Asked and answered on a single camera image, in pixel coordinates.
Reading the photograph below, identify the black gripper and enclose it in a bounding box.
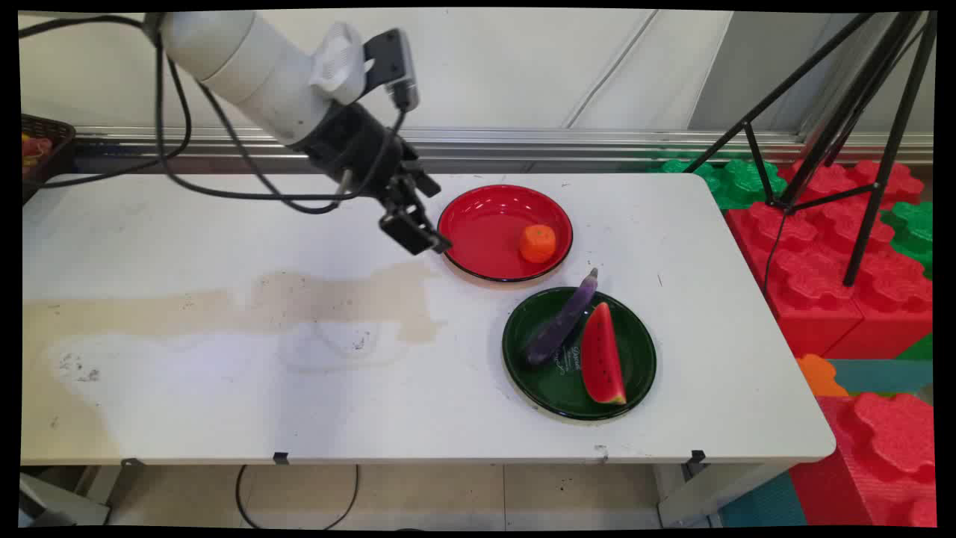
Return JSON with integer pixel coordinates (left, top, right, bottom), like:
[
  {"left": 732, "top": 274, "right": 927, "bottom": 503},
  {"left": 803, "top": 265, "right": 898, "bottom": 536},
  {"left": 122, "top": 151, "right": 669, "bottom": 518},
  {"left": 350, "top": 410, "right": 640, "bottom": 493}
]
[{"left": 302, "top": 101, "right": 453, "bottom": 256}]

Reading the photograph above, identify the purple toy eggplant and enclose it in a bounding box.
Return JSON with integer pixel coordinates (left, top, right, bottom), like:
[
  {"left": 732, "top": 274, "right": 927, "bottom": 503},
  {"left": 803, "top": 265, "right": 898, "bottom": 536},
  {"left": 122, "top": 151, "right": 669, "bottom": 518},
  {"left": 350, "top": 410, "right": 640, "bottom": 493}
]
[{"left": 524, "top": 268, "right": 600, "bottom": 367}]

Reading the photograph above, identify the red round plate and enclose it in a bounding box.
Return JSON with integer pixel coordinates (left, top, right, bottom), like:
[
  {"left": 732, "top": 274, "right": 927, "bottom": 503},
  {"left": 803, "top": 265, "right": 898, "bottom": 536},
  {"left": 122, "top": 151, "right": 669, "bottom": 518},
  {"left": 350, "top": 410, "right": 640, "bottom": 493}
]
[{"left": 437, "top": 184, "right": 574, "bottom": 284}]

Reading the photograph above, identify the orange toy fruit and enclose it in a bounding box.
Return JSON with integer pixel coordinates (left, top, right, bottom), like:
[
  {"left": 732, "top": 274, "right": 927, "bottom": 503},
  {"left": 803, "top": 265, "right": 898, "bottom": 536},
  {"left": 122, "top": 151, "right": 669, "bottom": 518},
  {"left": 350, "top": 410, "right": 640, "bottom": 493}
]
[{"left": 520, "top": 224, "right": 557, "bottom": 264}]

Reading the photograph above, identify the dark green round plate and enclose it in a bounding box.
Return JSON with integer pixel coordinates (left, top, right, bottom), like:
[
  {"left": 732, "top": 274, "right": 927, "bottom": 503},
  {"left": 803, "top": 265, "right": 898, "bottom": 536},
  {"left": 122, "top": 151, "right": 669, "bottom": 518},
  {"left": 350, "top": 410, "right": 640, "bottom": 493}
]
[{"left": 501, "top": 286, "right": 658, "bottom": 421}]

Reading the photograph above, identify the toy watermelon slice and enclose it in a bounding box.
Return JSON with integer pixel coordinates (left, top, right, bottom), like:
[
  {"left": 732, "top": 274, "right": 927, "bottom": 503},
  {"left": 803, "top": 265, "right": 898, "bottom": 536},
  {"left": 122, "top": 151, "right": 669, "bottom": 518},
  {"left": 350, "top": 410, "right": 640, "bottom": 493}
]
[{"left": 580, "top": 301, "right": 628, "bottom": 406}]

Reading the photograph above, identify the green foam block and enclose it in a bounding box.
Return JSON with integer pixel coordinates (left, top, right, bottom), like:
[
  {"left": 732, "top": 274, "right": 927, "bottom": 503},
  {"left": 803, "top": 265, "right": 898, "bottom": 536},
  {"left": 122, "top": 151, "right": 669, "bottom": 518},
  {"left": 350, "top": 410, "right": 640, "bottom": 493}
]
[
  {"left": 651, "top": 152, "right": 789, "bottom": 211},
  {"left": 880, "top": 200, "right": 934, "bottom": 279}
]

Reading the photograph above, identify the dark wicker basket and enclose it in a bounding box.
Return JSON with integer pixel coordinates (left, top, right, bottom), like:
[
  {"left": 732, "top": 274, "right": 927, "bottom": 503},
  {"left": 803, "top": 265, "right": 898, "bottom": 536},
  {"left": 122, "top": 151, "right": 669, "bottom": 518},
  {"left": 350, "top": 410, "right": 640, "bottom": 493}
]
[{"left": 21, "top": 114, "right": 77, "bottom": 204}]

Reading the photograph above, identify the small red toy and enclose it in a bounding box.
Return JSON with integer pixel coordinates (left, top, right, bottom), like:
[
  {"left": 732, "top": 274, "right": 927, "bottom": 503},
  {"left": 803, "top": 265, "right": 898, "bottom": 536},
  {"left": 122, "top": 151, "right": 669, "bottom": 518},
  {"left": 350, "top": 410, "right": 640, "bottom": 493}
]
[{"left": 22, "top": 133, "right": 55, "bottom": 177}]

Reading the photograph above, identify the large red foam block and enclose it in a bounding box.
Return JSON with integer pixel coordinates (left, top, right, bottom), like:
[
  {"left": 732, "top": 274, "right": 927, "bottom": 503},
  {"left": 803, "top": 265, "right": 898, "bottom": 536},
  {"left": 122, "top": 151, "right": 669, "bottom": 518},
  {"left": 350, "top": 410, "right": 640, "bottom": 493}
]
[
  {"left": 790, "top": 392, "right": 938, "bottom": 528},
  {"left": 724, "top": 158, "right": 934, "bottom": 359}
]

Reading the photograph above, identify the orange foam block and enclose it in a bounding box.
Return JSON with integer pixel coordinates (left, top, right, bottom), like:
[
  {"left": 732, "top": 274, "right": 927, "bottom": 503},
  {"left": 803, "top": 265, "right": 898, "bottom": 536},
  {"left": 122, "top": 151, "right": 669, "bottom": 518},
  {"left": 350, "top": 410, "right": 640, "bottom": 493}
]
[{"left": 795, "top": 353, "right": 850, "bottom": 398}]

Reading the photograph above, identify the black tripod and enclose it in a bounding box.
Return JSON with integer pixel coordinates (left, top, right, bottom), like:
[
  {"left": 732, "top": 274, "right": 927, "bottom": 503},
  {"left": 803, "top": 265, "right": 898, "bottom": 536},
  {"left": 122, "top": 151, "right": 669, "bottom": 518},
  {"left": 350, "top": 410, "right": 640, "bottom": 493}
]
[{"left": 683, "top": 11, "right": 938, "bottom": 288}]

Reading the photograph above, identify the teal foam mat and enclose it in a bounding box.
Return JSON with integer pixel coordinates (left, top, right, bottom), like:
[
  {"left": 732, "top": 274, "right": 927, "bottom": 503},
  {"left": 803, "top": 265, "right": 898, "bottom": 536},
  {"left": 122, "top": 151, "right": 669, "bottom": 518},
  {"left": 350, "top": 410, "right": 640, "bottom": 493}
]
[{"left": 825, "top": 359, "right": 934, "bottom": 397}]

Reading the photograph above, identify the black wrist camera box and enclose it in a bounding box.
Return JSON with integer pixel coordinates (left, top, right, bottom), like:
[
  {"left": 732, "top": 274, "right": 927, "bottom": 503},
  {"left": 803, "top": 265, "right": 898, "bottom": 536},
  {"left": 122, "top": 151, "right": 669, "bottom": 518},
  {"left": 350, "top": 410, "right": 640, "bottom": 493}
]
[{"left": 363, "top": 28, "right": 420, "bottom": 113}]

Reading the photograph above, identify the aluminium wall rail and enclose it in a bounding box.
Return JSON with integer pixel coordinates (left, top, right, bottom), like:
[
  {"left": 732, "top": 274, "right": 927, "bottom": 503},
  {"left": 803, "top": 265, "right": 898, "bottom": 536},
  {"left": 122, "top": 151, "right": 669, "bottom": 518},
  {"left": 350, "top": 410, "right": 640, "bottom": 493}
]
[{"left": 73, "top": 126, "right": 934, "bottom": 167}]

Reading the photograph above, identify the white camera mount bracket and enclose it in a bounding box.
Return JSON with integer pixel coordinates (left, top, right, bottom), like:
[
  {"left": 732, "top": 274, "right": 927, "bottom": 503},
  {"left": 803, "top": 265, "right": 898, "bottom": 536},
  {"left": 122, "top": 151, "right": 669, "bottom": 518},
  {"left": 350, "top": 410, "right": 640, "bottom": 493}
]
[{"left": 308, "top": 22, "right": 374, "bottom": 105}]

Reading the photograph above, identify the black floor cable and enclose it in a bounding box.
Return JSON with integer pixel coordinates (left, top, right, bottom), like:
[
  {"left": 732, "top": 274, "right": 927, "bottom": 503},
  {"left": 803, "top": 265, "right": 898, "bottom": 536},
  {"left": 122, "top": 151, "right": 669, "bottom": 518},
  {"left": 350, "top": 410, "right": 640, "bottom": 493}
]
[{"left": 235, "top": 465, "right": 361, "bottom": 531}]

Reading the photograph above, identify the thin black tripod cable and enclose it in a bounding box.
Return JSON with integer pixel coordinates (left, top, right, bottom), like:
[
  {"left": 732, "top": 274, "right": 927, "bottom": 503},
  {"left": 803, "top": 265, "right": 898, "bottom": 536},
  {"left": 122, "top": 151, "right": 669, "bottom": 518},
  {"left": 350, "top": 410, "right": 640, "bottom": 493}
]
[{"left": 762, "top": 211, "right": 786, "bottom": 300}]

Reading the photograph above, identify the white table leg frame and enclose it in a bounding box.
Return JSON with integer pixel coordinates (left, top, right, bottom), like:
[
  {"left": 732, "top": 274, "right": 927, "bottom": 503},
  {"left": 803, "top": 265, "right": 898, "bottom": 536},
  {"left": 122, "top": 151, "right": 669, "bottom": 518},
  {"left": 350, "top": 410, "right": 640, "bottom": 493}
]
[
  {"left": 19, "top": 466, "right": 126, "bottom": 528},
  {"left": 656, "top": 462, "right": 794, "bottom": 528}
]

